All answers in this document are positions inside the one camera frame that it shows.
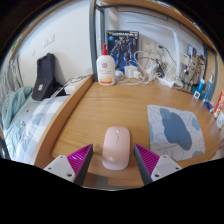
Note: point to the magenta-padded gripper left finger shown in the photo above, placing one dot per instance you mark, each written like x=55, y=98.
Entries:
x=60, y=165

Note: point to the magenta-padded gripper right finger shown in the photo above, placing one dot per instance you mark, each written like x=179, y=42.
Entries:
x=165, y=165

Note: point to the pink computer mouse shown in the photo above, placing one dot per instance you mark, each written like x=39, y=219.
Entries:
x=116, y=150

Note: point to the grey mouse pad blue blots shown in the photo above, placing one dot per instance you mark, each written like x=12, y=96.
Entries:
x=175, y=131

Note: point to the checkered bedding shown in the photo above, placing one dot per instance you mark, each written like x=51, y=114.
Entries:
x=36, y=123

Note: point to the blue packet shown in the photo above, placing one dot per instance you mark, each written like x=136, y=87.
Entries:
x=209, y=105

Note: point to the teal blanket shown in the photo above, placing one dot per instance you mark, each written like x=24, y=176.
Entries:
x=13, y=105

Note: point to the small white desk clock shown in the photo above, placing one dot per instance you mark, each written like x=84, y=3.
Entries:
x=197, y=95

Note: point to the black pen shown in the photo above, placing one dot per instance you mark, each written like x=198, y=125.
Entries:
x=184, y=89

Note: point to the white power strip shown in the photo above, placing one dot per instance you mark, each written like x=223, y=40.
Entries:
x=166, y=82

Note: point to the black bag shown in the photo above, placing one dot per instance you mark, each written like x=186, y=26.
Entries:
x=45, y=78

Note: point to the blue spray bottle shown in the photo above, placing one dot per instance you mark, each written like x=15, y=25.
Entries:
x=209, y=88

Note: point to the white charger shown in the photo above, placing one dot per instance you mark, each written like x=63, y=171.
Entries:
x=131, y=71
x=150, y=71

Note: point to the white lotion bottle red pump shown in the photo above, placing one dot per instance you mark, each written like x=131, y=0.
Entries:
x=106, y=70

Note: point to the white desk lamp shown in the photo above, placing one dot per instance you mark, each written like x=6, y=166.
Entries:
x=176, y=53

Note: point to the blue model kit box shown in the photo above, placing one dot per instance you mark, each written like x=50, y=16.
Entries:
x=123, y=46

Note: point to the metal bed rail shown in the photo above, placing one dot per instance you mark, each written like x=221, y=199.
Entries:
x=11, y=76

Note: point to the white wall outlet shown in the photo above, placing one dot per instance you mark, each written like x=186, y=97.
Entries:
x=149, y=47

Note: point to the white wall switch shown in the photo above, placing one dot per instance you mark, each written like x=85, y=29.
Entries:
x=49, y=40

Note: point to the grey metal desk frame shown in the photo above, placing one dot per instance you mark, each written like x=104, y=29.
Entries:
x=92, y=40

